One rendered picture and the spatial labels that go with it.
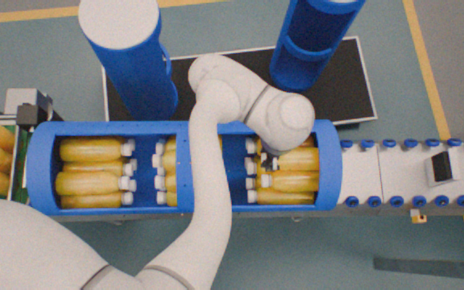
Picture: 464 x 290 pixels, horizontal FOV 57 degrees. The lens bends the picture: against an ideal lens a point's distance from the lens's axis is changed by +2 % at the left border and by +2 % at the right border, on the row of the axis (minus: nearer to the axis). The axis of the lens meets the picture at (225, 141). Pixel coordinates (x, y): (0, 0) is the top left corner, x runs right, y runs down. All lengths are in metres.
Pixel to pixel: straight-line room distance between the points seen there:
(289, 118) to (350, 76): 1.75
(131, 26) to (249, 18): 1.34
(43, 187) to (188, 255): 0.74
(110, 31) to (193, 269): 1.13
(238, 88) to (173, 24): 1.93
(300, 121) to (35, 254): 0.53
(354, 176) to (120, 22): 0.98
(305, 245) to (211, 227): 1.82
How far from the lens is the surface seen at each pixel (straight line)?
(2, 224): 0.57
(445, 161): 1.53
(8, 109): 1.78
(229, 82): 0.87
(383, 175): 1.60
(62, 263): 0.54
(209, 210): 0.67
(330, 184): 1.24
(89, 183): 1.30
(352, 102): 2.51
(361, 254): 2.52
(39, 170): 1.26
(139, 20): 1.59
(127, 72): 1.72
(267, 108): 0.88
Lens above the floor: 2.38
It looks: 75 degrees down
